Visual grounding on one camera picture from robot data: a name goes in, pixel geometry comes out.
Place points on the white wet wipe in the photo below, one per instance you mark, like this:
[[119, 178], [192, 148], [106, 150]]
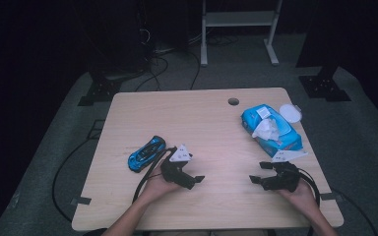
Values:
[[266, 129]]

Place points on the white metal stand frame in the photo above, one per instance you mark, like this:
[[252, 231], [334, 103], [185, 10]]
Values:
[[239, 19]]

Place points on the blue toy car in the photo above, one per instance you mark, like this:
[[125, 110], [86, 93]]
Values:
[[146, 154]]

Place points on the black stand base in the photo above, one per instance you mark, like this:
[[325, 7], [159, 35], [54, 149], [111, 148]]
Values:
[[325, 87], [100, 91]]

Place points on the person's left hand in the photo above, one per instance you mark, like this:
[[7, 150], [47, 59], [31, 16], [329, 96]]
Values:
[[157, 188]]

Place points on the person's right hand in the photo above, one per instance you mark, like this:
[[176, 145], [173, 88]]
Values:
[[300, 196]]

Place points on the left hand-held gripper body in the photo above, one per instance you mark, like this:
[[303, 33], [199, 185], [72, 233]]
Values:
[[172, 172]]

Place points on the grey tape strip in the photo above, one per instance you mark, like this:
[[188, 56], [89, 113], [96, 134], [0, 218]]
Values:
[[330, 196], [80, 201]]

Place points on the blue wet wipes pack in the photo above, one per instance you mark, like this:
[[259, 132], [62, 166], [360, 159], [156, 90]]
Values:
[[269, 131]]

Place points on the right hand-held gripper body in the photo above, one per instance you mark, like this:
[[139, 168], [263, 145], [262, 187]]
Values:
[[285, 178]]

